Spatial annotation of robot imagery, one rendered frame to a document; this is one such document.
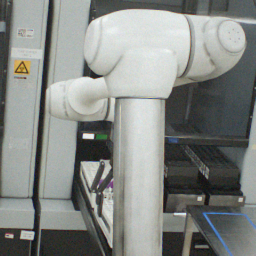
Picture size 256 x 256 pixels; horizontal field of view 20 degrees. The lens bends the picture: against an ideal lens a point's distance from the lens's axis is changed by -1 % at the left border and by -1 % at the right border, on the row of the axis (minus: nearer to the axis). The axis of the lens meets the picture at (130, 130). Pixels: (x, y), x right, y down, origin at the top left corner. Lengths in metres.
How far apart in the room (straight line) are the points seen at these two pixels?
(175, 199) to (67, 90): 0.73
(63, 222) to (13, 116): 0.39
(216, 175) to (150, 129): 1.20
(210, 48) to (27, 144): 1.12
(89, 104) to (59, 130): 0.55
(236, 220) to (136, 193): 0.94
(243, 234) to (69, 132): 0.68
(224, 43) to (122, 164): 0.31
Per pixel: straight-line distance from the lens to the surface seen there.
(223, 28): 1.42
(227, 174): 2.58
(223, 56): 1.42
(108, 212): 2.06
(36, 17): 2.31
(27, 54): 2.33
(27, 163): 2.43
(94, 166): 2.46
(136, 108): 1.39
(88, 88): 1.82
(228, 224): 2.25
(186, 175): 2.53
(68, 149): 2.43
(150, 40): 1.38
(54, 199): 2.49
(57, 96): 1.91
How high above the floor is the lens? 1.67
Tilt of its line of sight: 16 degrees down
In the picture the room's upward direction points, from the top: 7 degrees clockwise
